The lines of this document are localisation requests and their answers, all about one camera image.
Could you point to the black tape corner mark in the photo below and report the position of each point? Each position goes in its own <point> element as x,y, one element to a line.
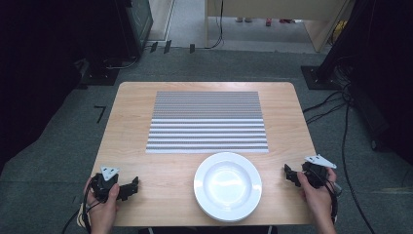
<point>102,112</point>

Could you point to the white plate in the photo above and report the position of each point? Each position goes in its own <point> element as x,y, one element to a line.
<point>228,187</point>

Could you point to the dark curtain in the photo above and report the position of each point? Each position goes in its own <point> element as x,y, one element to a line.
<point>383,65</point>
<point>39,65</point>

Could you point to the person's right hand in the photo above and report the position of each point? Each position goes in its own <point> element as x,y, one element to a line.
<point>314,197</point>

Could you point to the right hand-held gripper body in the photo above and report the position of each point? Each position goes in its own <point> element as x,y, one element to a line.
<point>315,172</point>

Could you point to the grey striped placemat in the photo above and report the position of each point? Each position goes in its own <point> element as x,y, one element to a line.
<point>207,123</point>

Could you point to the person's left hand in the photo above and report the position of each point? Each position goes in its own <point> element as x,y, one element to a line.
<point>103,211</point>

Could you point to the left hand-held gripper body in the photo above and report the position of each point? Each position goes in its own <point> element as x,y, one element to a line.
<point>104,185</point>

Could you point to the black stand base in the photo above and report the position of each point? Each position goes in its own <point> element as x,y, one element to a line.
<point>100,76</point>
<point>316,79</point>

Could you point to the black tape strip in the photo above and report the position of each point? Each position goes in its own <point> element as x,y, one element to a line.
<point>154,46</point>
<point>192,48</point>
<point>167,46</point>

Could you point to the black cabinet with glass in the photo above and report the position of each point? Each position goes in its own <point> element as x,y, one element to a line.
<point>139,22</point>

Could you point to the beige wooden partition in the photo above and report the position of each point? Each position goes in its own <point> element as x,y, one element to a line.
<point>279,8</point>

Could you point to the red item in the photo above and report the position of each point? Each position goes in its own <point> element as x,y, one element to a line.
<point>268,22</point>

